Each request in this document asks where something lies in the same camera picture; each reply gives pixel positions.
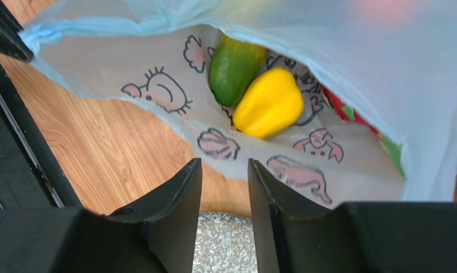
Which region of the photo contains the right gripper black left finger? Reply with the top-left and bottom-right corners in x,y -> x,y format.
110,158 -> 202,272

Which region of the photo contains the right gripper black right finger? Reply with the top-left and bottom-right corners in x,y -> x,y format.
248,159 -> 330,272

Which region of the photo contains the yellow fake bell pepper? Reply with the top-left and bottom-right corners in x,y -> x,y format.
232,67 -> 305,139

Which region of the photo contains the red fake dragon fruit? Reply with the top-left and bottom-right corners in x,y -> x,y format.
322,86 -> 406,177

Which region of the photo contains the light blue plastic bag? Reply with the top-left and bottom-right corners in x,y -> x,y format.
19,1 -> 457,208

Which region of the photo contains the green fake mango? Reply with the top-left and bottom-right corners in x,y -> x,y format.
208,35 -> 267,107

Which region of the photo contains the speckled round plate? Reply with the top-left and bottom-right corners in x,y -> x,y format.
192,212 -> 258,273

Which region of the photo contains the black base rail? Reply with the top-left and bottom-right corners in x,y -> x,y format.
0,1 -> 81,209

